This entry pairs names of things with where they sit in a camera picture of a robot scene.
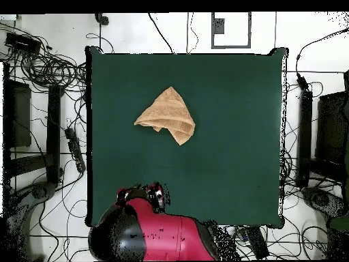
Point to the dark flat panel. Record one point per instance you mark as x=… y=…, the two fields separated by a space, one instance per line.
x=331 y=125
x=21 y=114

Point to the grey tripod base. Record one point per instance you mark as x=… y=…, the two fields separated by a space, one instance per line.
x=41 y=191
x=320 y=199

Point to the dark green table cloth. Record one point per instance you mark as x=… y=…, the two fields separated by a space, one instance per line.
x=231 y=150

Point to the black plug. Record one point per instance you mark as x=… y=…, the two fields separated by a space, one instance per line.
x=102 y=19

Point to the grey rectangular floor frame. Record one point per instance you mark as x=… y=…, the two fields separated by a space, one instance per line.
x=218 y=26

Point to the black electronics box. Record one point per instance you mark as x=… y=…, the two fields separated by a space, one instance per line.
x=21 y=42

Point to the dark green round object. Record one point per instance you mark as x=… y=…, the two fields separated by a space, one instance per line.
x=340 y=223

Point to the tan terry towel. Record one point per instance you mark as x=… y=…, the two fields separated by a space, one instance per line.
x=169 y=112

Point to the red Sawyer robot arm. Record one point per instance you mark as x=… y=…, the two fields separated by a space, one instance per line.
x=169 y=237

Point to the black power strip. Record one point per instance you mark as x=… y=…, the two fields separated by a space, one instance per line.
x=74 y=147
x=257 y=243

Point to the black metal stand frame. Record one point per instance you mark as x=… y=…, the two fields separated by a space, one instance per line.
x=305 y=136
x=53 y=131

